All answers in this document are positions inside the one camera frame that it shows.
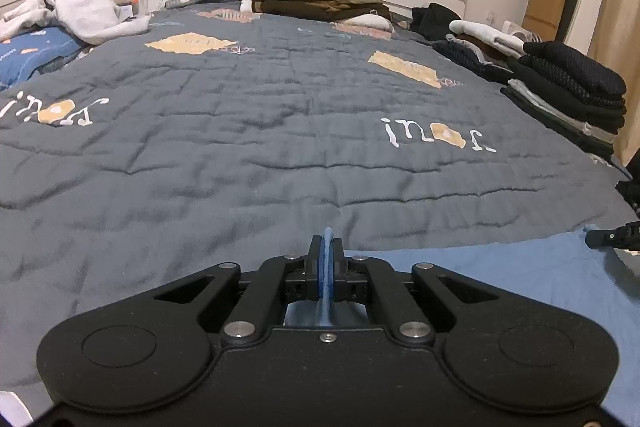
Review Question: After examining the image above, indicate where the white small fan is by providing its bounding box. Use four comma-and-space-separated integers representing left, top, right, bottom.
502, 20, 542, 42

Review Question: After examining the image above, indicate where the patterned folded clothes pile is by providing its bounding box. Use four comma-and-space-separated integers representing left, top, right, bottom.
615, 179, 640, 216

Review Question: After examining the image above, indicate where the white folded garment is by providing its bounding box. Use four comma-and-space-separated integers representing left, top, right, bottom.
449, 20, 524, 58

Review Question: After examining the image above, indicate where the black folded clothes stack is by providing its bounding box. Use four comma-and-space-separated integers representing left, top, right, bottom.
501, 41, 626, 159

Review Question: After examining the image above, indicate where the grey quilted bedspread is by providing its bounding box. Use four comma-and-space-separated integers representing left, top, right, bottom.
1, 4, 634, 411

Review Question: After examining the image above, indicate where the blue patterned pillow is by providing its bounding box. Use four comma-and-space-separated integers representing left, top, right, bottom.
0, 27, 88, 90

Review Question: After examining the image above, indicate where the blue shirt garment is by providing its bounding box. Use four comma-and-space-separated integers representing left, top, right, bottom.
282, 222, 640, 427

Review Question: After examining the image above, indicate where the light grey hoodie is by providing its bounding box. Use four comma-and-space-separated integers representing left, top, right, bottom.
1, 0, 151, 46

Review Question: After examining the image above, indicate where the beige curtain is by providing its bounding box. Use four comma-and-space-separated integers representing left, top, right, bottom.
589, 0, 640, 164

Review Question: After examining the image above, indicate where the black garment near headboard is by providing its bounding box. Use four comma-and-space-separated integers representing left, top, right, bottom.
410, 2, 460, 41

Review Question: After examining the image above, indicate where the white cartoon bed sheet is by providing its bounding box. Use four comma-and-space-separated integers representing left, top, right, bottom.
0, 390, 32, 427

